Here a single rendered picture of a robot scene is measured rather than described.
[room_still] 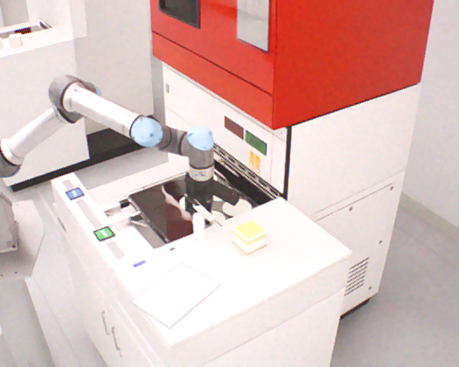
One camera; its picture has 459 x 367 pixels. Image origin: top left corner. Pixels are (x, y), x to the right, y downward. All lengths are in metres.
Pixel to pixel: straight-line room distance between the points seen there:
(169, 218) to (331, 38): 0.79
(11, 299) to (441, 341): 1.97
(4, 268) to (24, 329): 0.42
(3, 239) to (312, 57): 1.19
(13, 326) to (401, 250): 2.13
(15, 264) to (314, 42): 1.21
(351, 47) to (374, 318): 1.49
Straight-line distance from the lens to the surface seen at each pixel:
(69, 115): 1.83
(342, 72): 1.77
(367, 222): 2.30
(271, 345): 1.64
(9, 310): 2.15
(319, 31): 1.64
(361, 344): 2.64
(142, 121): 1.49
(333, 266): 1.59
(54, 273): 3.06
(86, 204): 1.84
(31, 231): 2.01
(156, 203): 1.90
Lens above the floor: 2.01
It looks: 33 degrees down
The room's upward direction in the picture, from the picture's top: straight up
